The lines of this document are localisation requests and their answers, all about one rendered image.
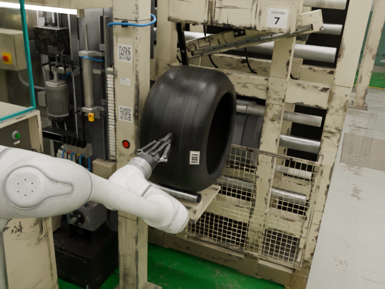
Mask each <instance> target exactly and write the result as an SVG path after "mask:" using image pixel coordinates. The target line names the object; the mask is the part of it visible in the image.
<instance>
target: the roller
mask: <svg viewBox="0 0 385 289"><path fill-rule="evenodd" d="M147 182H149V183H150V184H151V185H152V186H154V187H156V188H158V189H161V190H162V191H164V192H166V193H168V194H169V195H171V196H173V197H177V198H181V199H184V200H188V201H192V202H196V203H200V201H201V198H202V195H201V194H199V193H195V192H190V191H187V190H183V189H179V188H175V187H172V186H168V185H164V184H162V183H158V182H154V181H150V180H147Z"/></svg>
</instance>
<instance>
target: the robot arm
mask: <svg viewBox="0 0 385 289"><path fill-rule="evenodd" d="M172 140H173V134H172V133H168V134H167V135H166V137H165V138H162V139H158V142H157V141H153V142H151V143H150V144H148V145H146V146H144V147H143V148H141V149H138V150H137V157H134V158H132V159H131V160H130V161H129V162H128V163H127V164H126V165H125V166H124V167H122V168H120V169H118V170H117V171H116V172H114V173H113V174H112V175H111V176H110V177H109V179H108V180H107V179H104V178H102V177H99V176H98V175H95V174H92V173H90V172H89V171H88V170H87V169H86V168H84V167H83V166H81V165H79V164H76V163H74V162H73V161H70V160H67V159H62V158H55V157H51V156H49V155H45V154H41V153H37V152H34V151H29V150H24V149H17V148H12V147H5V146H1V145H0V289H9V283H8V277H7V266H6V256H5V246H4V240H3V229H4V227H5V225H6V223H7V222H8V219H9V218H41V217H54V216H60V215H63V214H68V213H70V212H72V211H74V210H76V209H78V208H80V207H82V206H83V205H85V204H86V203H87V202H88V201H94V202H98V203H101V204H103V205H104V206H105V207H106V208H107V209H109V210H120V211H123V212H126V213H129V214H132V215H134V216H137V217H140V218H142V219H143V220H144V221H145V222H146V223H147V224H148V225H150V226H152V227H154V228H156V229H158V230H162V231H164V232H167V233H172V234H177V233H180V232H181V231H182V230H183V229H184V228H185V226H186V224H187V222H188V220H189V215H188V211H187V209H186V208H185V207H184V206H183V204H182V203H180V202H179V201H178V200H176V199H175V198H174V197H172V196H171V195H169V194H168V193H166V192H164V191H162V190H161V189H158V188H156V187H154V186H152V185H151V184H150V183H149V182H147V179H148V178H149V177H150V176H151V173H152V171H153V169H154V168H155V166H156V165H157V164H159V163H160V162H163V161H164V163H167V158H168V155H169V153H170V151H171V141H172ZM163 153H164V154H163ZM162 154H163V155H162ZM161 155H162V157H161V158H160V156H161Z"/></svg>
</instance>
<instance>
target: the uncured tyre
mask: <svg viewBox="0 0 385 289"><path fill-rule="evenodd" d="M236 109H237V101H236V93H235V88H234V85H233V83H232V82H231V81H230V79H229V78H228V77H227V75H226V74H225V73H223V72H221V71H219V70H215V69H208V68H200V67H192V66H188V65H178V66H174V67H171V68H170V69H168V70H167V71H166V72H164V74H162V75H161V76H160V77H159V78H158V79H157V80H156V82H155V83H154V84H153V86H152V87H151V89H150V91H149V93H148V95H147V98H146V100H145V103H144V106H143V110H142V114H141V118H140V124H139V135H138V145H139V149H141V148H143V147H144V146H146V145H148V144H150V143H151V142H153V141H157V142H158V139H162V138H165V137H166V135H167V134H168V133H172V134H173V140H172V141H171V151H170V153H169V155H168V158H167V163H164V161H163V162H160V163H159V164H157V165H156V166H155V168H154V169H153V171H152V173H151V176H150V177H151V178H152V179H153V180H155V181H156V182H158V183H162V184H164V185H168V186H172V187H175V188H179V189H183V190H187V191H190V192H201V191H203V190H205V189H206V188H208V187H210V186H211V185H213V184H214V182H215V181H216V180H217V179H218V177H219V175H220V173H221V171H222V169H223V167H224V165H225V162H226V159H227V156H228V153H229V150H230V146H231V141H232V138H233V133H234V126H235V117H236ZM191 151H200V157H199V165H190V152H191Z"/></svg>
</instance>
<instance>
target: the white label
mask: <svg viewBox="0 0 385 289"><path fill-rule="evenodd" d="M199 157H200V151H191V152H190V165H199Z"/></svg>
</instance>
